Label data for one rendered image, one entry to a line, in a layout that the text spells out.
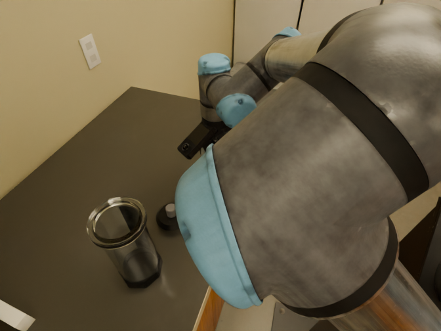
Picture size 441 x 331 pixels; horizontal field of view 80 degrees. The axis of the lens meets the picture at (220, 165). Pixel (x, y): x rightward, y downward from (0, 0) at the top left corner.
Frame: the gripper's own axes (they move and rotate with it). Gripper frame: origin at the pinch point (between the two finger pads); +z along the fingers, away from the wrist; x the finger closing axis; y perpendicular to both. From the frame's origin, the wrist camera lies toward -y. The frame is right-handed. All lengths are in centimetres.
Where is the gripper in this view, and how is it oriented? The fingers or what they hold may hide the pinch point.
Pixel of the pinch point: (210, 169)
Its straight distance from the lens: 83.2
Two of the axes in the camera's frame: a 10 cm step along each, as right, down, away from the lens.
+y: 7.5, -4.8, 4.6
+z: 0.0, 6.9, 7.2
